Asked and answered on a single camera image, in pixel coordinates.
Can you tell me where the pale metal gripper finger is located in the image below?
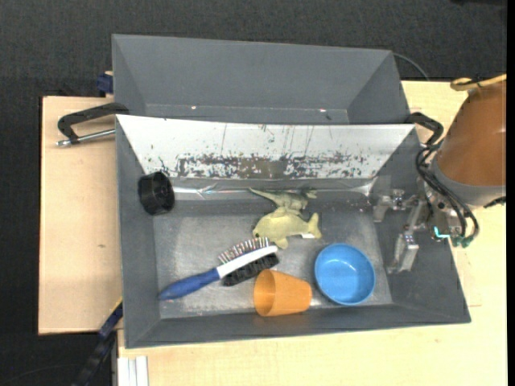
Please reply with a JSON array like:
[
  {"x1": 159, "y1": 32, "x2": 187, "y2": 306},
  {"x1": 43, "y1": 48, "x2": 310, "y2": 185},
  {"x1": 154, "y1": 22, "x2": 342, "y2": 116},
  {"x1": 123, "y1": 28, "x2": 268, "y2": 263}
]
[
  {"x1": 385, "y1": 232, "x2": 420, "y2": 276},
  {"x1": 372, "y1": 188, "x2": 406, "y2": 224}
]

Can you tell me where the orange plastic cup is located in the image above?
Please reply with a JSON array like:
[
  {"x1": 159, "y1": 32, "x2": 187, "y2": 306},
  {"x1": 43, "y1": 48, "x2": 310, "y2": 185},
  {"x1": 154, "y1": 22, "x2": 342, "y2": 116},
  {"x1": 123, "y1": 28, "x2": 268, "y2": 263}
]
[{"x1": 253, "y1": 269, "x2": 314, "y2": 318}]

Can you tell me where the blue plastic bowl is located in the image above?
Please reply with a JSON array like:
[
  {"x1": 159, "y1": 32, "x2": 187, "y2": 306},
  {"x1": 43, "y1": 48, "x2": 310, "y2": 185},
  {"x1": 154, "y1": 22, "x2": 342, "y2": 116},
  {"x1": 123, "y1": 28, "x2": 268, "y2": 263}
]
[{"x1": 313, "y1": 242, "x2": 377, "y2": 307}]

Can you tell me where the yellow-green plush shark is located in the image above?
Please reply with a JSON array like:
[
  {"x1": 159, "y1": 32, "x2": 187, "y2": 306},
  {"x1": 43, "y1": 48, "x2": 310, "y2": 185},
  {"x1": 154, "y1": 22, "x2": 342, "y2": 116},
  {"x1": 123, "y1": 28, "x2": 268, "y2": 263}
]
[{"x1": 251, "y1": 207, "x2": 323, "y2": 251}]

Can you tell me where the grey metal bin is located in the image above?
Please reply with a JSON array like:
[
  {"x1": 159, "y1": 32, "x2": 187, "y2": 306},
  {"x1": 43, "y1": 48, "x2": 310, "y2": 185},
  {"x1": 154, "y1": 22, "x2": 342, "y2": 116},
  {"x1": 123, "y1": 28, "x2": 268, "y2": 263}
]
[{"x1": 110, "y1": 33, "x2": 472, "y2": 350}]

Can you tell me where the black ribbed round cap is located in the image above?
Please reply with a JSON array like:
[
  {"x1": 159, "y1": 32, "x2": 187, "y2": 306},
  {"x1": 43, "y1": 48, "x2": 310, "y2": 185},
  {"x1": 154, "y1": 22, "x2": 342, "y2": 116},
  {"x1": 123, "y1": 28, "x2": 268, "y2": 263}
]
[{"x1": 137, "y1": 170, "x2": 176, "y2": 216}]

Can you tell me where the pale wood flat board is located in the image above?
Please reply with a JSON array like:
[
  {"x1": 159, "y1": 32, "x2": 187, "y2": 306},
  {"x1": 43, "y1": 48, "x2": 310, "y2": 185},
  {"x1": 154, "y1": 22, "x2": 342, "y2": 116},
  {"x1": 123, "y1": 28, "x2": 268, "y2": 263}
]
[{"x1": 38, "y1": 95, "x2": 124, "y2": 335}]

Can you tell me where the blue and white brush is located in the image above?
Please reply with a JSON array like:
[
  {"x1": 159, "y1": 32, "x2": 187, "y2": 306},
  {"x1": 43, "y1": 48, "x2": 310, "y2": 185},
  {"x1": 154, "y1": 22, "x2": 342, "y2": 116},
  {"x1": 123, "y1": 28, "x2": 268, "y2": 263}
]
[{"x1": 157, "y1": 236, "x2": 281, "y2": 302}]

